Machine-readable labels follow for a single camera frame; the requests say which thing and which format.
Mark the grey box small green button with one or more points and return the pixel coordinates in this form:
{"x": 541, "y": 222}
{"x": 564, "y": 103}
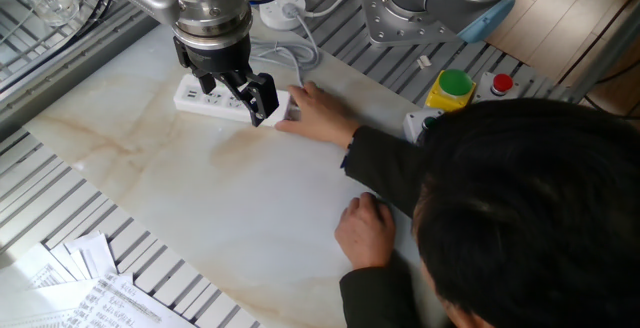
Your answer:
{"x": 412, "y": 123}

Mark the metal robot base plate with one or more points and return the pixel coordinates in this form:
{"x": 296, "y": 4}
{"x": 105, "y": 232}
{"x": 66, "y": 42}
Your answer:
{"x": 380, "y": 23}

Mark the large printed paper sheet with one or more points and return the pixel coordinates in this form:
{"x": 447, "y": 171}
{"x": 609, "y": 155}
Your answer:
{"x": 120, "y": 308}

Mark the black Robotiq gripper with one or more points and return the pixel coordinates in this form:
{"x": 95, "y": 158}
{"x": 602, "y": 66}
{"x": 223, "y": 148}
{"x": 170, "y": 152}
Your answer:
{"x": 215, "y": 60}

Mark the right forearm dark sleeve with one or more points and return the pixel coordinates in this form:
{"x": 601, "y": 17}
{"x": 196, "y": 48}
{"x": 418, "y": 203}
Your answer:
{"x": 385, "y": 163}

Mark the blank folded paper sheets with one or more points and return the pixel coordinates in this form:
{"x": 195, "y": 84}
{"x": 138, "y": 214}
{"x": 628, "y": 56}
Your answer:
{"x": 92, "y": 255}

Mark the person's right hand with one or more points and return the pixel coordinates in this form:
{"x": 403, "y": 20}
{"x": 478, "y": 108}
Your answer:
{"x": 322, "y": 115}

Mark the yellow box green mushroom button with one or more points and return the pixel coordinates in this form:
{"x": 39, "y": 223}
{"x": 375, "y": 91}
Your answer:
{"x": 452, "y": 88}

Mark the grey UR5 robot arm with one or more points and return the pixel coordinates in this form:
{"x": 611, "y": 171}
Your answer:
{"x": 215, "y": 13}

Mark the person's head black hair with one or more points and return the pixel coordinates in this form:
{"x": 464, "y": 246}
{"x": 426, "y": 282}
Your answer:
{"x": 530, "y": 208}

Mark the grey box red button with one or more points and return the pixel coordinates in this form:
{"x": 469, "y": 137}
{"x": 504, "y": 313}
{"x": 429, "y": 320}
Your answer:
{"x": 497, "y": 88}

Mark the small white plastic clip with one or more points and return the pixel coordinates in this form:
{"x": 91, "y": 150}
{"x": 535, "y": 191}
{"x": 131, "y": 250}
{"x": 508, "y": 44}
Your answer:
{"x": 424, "y": 61}

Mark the white four-button power strip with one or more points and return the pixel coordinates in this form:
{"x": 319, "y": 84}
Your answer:
{"x": 200, "y": 97}

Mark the aluminium frame rail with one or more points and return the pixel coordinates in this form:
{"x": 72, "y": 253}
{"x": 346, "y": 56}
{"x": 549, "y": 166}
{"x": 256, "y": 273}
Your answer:
{"x": 605, "y": 53}
{"x": 75, "y": 68}

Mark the person's left hand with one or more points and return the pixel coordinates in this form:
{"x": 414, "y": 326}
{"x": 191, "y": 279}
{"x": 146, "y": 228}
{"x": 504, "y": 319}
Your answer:
{"x": 365, "y": 233}

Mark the left forearm dark sleeve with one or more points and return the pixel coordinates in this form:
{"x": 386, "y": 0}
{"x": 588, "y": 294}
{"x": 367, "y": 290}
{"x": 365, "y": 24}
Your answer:
{"x": 375, "y": 298}

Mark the round white socket hub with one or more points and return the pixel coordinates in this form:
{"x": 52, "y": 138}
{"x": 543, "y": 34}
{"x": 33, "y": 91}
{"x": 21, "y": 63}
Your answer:
{"x": 272, "y": 15}

